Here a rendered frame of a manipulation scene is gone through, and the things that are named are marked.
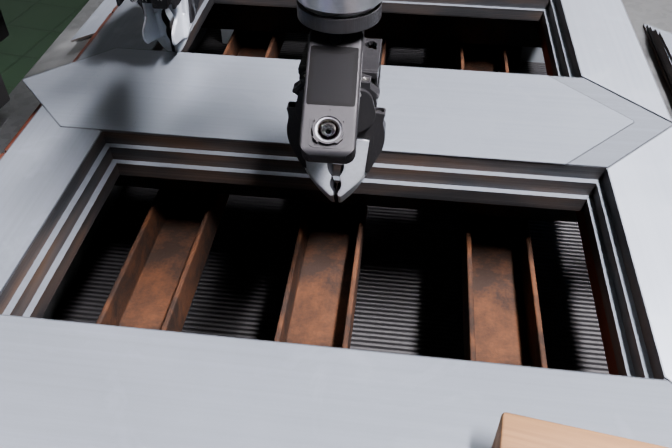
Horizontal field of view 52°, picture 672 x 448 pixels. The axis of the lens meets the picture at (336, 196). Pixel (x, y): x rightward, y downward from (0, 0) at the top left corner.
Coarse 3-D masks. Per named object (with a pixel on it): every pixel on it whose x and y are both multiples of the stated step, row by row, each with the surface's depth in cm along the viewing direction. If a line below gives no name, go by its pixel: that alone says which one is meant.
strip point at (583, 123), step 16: (560, 96) 84; (576, 96) 84; (560, 112) 81; (576, 112) 81; (592, 112) 81; (608, 112) 81; (560, 128) 79; (576, 128) 79; (592, 128) 79; (608, 128) 79; (624, 128) 79; (560, 144) 76; (576, 144) 76; (592, 144) 76
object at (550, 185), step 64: (256, 0) 113; (384, 0) 111; (448, 0) 109; (512, 0) 108; (576, 64) 90; (640, 128) 79; (64, 192) 71; (384, 192) 78; (448, 192) 77; (512, 192) 76; (576, 192) 75; (64, 256) 69; (640, 320) 60
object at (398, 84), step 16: (384, 80) 86; (400, 80) 86; (416, 80) 86; (384, 96) 84; (400, 96) 84; (416, 96) 84; (400, 112) 81; (400, 128) 79; (384, 144) 76; (400, 144) 76
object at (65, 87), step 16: (80, 64) 89; (96, 64) 89; (48, 80) 86; (64, 80) 86; (80, 80) 86; (48, 96) 83; (64, 96) 83; (80, 96) 83; (48, 112) 81; (64, 112) 81
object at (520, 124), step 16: (496, 80) 86; (512, 80) 86; (528, 80) 86; (544, 80) 86; (496, 96) 84; (512, 96) 84; (528, 96) 84; (544, 96) 84; (496, 112) 81; (512, 112) 81; (528, 112) 81; (544, 112) 81; (496, 128) 79; (512, 128) 79; (528, 128) 79; (544, 128) 79; (496, 144) 76; (512, 144) 76; (528, 144) 76; (544, 144) 76; (512, 160) 74; (528, 160) 74; (544, 160) 74; (560, 160) 74
